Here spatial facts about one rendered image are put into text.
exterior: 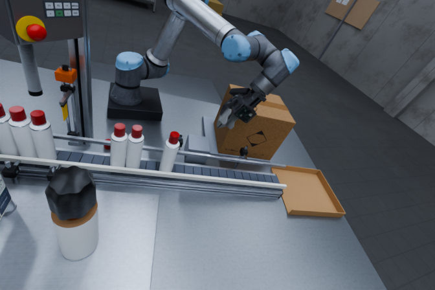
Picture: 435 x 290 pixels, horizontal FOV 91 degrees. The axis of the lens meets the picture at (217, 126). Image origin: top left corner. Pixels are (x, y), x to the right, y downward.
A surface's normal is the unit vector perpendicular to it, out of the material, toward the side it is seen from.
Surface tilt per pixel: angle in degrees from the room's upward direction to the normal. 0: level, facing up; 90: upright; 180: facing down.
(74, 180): 0
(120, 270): 0
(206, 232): 0
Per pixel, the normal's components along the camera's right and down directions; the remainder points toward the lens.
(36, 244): 0.31, -0.74
